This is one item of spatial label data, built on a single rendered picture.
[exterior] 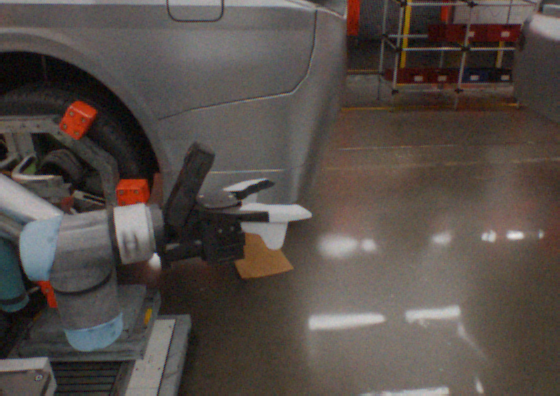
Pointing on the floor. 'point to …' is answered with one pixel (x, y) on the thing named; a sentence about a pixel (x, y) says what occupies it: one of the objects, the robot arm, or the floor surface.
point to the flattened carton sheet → (260, 259)
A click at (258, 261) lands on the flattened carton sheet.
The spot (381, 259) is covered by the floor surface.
